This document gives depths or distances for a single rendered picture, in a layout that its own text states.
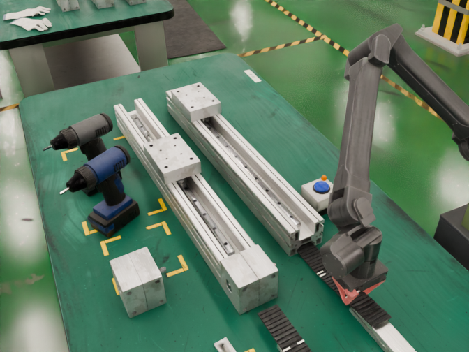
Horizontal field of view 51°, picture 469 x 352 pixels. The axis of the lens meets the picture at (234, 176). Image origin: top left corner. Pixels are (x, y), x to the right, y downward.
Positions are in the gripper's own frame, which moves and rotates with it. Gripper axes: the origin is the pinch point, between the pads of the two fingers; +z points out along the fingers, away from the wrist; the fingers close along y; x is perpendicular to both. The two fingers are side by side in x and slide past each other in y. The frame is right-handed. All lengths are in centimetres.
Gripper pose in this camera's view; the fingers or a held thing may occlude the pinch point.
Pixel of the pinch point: (354, 295)
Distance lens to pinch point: 116.3
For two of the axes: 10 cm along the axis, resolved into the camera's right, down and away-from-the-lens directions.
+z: 0.2, 7.8, 6.2
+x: 4.8, 5.4, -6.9
